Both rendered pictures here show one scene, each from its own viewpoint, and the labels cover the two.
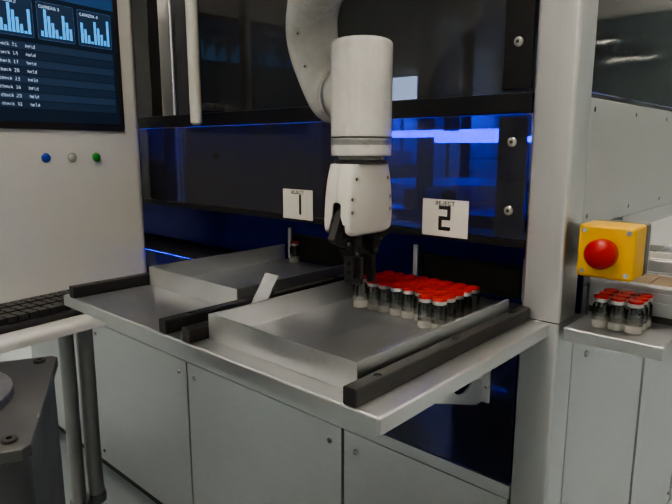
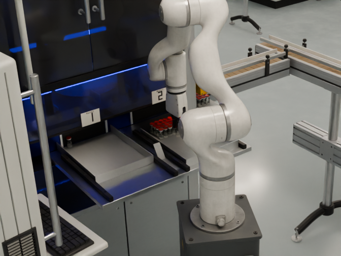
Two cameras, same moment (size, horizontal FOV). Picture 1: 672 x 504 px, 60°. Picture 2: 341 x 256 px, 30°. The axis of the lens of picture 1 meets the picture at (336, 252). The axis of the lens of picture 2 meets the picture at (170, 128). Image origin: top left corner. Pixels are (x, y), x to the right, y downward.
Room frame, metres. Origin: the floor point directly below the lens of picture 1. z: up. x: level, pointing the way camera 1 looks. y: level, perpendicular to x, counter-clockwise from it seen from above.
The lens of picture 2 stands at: (0.25, 2.25, 2.16)
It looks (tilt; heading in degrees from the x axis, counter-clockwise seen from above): 27 degrees down; 285
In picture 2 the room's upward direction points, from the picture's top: 3 degrees counter-clockwise
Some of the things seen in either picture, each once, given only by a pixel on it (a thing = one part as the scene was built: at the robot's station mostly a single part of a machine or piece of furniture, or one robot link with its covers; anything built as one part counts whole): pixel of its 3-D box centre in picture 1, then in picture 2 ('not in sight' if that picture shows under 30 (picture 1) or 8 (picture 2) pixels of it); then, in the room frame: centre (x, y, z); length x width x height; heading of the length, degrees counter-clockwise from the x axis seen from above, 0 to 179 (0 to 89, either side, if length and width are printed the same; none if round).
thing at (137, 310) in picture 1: (301, 308); (148, 152); (0.92, 0.06, 0.87); 0.70 x 0.48 x 0.02; 48
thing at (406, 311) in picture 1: (402, 301); (176, 128); (0.84, -0.10, 0.90); 0.18 x 0.02 x 0.05; 47
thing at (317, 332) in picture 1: (365, 318); (188, 137); (0.78, -0.04, 0.90); 0.34 x 0.26 x 0.04; 137
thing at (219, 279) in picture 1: (265, 271); (103, 152); (1.09, 0.14, 0.90); 0.34 x 0.26 x 0.04; 138
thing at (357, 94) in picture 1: (360, 88); (174, 67); (0.82, -0.03, 1.21); 0.09 x 0.08 x 0.13; 27
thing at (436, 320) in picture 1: (439, 314); not in sight; (0.77, -0.14, 0.90); 0.02 x 0.02 x 0.05
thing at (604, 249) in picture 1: (602, 253); not in sight; (0.75, -0.35, 0.99); 0.04 x 0.04 x 0.04; 48
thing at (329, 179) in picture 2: not in sight; (331, 153); (0.17, -0.78, 0.46); 0.09 x 0.09 x 0.77; 48
